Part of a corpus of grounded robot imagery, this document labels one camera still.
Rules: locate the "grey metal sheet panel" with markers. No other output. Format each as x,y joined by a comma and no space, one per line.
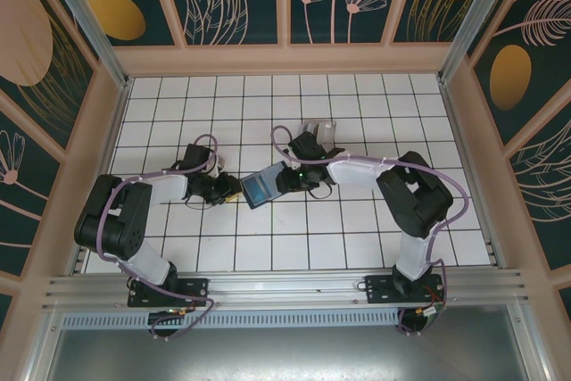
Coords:
285,354

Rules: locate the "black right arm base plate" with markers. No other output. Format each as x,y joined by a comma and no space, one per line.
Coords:
379,287

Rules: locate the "aluminium table side rail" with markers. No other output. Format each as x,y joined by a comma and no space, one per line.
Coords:
80,256
493,251

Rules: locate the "dark blue card holder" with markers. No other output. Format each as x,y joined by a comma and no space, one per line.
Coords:
270,170

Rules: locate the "blue credit card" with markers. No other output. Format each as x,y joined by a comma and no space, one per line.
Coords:
261,187

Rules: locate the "small electronics board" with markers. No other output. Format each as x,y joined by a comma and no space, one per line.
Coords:
171,312
430,312

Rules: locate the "aluminium front rail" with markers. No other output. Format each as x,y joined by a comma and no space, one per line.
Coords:
276,285

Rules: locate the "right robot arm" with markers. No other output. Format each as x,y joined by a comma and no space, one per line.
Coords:
415,202

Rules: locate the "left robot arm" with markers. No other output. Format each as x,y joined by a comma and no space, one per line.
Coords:
116,225

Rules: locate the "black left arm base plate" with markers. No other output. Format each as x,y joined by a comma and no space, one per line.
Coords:
192,289

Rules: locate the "aluminium frame post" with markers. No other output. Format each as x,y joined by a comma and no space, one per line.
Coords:
87,19
478,19

